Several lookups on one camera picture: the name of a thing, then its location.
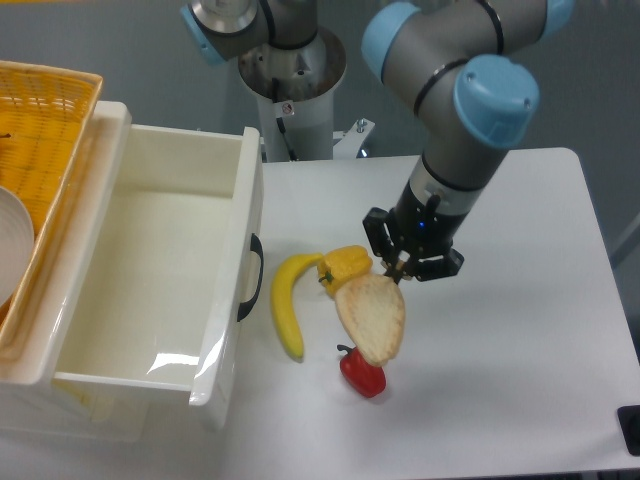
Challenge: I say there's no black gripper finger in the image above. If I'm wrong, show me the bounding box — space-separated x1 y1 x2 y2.
400 248 464 282
362 207 399 270

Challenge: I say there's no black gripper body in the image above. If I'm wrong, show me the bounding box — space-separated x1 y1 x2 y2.
388 183 468 273

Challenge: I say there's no triangle toasted bread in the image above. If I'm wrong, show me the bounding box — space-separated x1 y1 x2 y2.
334 273 406 367

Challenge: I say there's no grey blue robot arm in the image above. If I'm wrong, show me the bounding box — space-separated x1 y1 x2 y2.
181 1 574 281

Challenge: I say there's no upper white drawer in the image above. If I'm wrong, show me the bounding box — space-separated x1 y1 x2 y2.
55 125 263 430

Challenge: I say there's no white drawer cabinet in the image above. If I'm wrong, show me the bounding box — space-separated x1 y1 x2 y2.
1 101 147 441

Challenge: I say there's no yellow bell pepper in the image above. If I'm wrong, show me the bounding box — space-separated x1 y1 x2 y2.
317 245 373 297

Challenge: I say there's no yellow banana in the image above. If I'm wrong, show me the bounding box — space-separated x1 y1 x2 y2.
270 253 322 362

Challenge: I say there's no red bell pepper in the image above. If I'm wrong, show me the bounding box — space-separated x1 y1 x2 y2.
336 344 387 399

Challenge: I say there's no black device at table edge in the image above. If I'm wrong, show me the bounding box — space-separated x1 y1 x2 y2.
617 405 640 457

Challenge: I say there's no yellow woven basket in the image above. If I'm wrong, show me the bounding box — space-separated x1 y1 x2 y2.
1 61 103 352

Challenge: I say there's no white plate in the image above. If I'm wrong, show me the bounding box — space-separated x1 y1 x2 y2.
0 187 35 305

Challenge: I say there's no white metal bracket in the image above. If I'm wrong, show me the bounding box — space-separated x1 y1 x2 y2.
333 118 376 160

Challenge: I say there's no black drawer handle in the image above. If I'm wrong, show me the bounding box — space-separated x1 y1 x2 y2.
237 233 265 322

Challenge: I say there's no black cable on pedestal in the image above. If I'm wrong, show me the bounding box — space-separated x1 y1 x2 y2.
271 77 300 162

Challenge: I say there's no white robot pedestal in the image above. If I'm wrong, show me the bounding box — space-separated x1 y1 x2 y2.
238 27 346 162

